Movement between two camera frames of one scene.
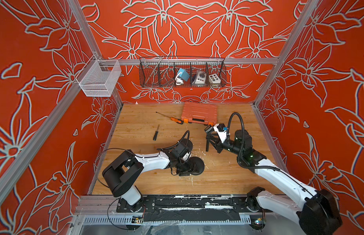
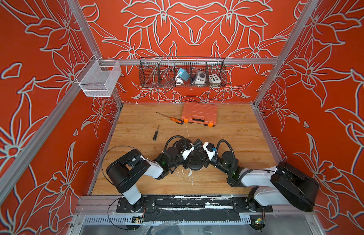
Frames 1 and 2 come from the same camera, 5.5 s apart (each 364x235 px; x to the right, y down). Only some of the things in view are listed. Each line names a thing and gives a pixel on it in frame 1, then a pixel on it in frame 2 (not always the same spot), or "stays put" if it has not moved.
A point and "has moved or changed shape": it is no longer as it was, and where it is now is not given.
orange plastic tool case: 199,113 stays put
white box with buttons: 214,79 stays put
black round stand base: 197,165 has moved or changed shape
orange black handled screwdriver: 177,120 stays put
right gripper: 216,146 → 206,159
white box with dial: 200,78 stays put
